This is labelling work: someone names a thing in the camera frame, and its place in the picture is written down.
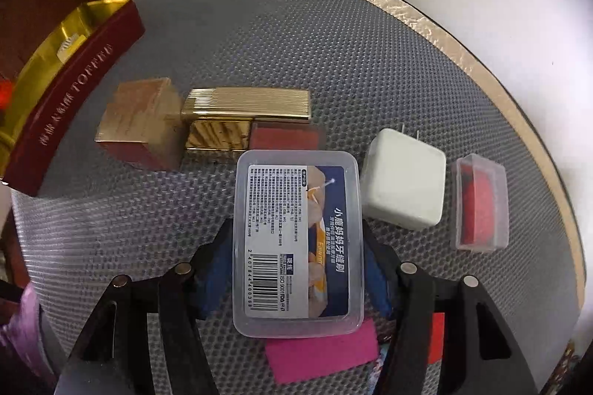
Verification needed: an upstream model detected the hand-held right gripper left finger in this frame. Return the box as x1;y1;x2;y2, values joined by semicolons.
54;218;236;395

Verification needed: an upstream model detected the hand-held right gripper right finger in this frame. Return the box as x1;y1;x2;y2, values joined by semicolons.
361;220;539;395

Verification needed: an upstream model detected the clear plastic box blue label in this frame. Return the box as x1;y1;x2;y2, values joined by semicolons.
233;149;363;338

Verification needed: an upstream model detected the white wall charger plug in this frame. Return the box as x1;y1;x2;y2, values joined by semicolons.
360;124;447;232

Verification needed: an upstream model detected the red lipstick clear gold case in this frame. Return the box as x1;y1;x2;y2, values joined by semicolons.
185;119;325;153

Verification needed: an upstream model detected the red and gold box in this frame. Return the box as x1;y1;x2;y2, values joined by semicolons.
0;0;145;198

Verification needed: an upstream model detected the red flat block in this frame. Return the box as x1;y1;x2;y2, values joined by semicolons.
427;313;446;365

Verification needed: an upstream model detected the pink paper note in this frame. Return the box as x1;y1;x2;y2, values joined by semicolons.
264;318;379;385

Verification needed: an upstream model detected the small clear box red insert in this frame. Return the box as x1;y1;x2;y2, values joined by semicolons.
450;153;510;252

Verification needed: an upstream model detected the gold ribbed metal case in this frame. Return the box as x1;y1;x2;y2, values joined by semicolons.
179;87;312;121

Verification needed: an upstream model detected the purple cloth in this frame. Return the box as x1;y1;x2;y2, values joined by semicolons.
0;281;59;395

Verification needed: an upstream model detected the grey honeycomb mat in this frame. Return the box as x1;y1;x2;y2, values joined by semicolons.
9;0;583;395

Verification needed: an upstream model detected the round gold foil board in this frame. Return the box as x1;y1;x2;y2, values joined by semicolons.
204;0;587;395

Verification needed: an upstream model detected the small white item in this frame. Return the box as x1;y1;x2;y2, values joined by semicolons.
57;34;87;63

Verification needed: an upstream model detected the red orange item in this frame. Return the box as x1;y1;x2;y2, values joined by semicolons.
0;80;17;109

